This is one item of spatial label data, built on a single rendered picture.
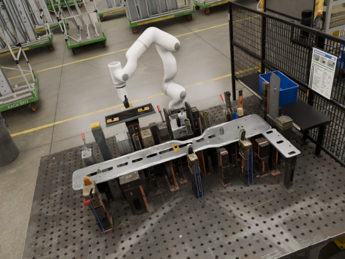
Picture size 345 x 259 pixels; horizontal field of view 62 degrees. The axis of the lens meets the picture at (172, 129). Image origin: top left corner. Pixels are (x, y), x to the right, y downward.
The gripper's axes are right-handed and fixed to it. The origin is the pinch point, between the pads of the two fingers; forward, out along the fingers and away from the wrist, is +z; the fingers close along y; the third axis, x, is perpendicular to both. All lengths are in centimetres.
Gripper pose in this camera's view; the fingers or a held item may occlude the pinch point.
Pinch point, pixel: (126, 104)
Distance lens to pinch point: 208.3
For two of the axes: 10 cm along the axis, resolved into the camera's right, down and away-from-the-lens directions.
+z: 1.7, 8.0, 5.7
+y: 4.4, 4.6, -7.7
